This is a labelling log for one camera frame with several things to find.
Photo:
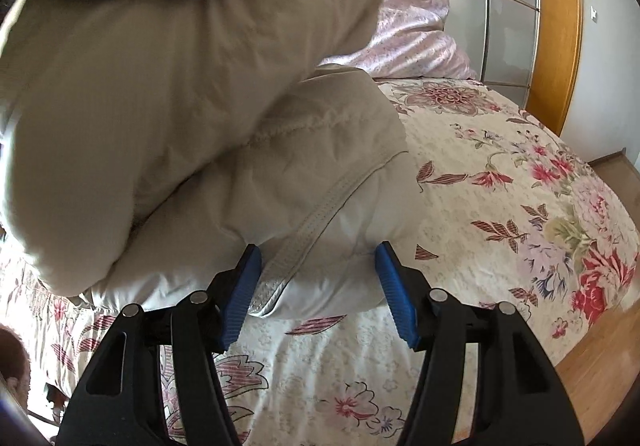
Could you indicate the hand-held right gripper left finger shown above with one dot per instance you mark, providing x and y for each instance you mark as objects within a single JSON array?
[{"x": 242, "y": 296}]

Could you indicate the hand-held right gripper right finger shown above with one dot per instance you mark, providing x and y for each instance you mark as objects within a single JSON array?
[{"x": 397, "y": 296}]

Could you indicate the beige puffer jacket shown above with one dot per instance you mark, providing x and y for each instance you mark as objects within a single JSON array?
[{"x": 175, "y": 101}]

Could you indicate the floral bedspread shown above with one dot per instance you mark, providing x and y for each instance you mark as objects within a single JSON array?
[{"x": 475, "y": 226}]

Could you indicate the brown fuzzy cloth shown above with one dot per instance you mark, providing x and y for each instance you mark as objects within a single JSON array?
[{"x": 15, "y": 361}]

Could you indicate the wooden headboard with glass panels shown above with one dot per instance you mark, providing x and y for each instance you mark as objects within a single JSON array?
[{"x": 560, "y": 51}]

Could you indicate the white wall switch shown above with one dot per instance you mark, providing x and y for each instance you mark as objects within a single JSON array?
[{"x": 593, "y": 12}]

